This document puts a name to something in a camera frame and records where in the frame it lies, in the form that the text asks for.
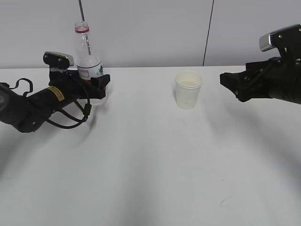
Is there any clear plastic water bottle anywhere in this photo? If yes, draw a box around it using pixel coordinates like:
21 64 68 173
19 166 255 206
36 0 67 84
74 21 111 106

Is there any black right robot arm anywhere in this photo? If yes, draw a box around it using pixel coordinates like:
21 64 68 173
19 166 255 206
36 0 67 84
220 57 301 104

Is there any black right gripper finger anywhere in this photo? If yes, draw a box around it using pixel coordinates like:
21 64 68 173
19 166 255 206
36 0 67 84
220 72 249 94

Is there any white paper cup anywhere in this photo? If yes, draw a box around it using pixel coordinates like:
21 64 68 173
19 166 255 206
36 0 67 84
175 71 203 110

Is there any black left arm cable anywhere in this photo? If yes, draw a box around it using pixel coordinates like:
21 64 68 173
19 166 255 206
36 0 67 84
0 75 92 129

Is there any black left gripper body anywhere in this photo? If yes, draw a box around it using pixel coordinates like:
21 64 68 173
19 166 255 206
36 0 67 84
49 70 92 99

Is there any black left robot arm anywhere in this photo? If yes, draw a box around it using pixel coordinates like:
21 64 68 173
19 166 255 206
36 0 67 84
0 70 111 133

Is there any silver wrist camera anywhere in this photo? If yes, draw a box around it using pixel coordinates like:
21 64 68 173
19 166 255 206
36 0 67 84
259 24 301 52
43 51 74 70

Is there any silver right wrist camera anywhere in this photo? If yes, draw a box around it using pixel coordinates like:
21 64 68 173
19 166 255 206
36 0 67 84
259 24 301 52

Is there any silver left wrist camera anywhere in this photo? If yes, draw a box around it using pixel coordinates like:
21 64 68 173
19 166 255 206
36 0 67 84
43 51 74 70

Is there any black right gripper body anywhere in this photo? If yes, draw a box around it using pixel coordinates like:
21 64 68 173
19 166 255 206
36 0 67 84
235 57 301 102

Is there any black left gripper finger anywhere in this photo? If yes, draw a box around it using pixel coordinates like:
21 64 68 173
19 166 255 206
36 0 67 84
90 74 111 99

